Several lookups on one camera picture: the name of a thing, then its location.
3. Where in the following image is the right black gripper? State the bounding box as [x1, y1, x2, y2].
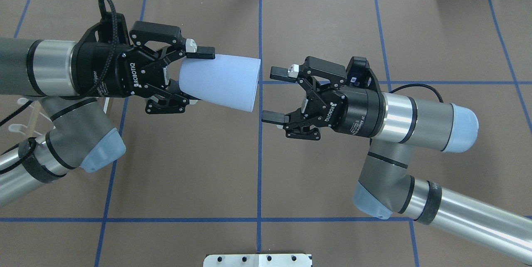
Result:
[261, 56, 384, 141]

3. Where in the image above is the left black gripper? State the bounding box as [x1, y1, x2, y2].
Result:
[71, 14, 215, 115]

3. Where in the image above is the light blue cup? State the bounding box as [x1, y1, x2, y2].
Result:
[178, 54, 261, 112]

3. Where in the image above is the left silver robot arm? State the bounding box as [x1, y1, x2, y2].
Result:
[0, 10, 215, 206]

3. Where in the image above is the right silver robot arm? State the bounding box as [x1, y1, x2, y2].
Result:
[262, 56, 532, 265]

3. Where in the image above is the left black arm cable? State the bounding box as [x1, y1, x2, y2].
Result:
[0, 0, 121, 126]

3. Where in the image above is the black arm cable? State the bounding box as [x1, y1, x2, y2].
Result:
[0, 0, 121, 126]
[389, 83, 444, 103]

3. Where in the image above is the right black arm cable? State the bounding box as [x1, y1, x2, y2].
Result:
[389, 83, 444, 103]

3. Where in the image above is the white wire cup rack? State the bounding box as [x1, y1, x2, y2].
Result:
[6, 102, 55, 137]

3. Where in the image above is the white central robot pedestal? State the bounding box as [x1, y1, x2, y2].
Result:
[203, 253, 313, 267]

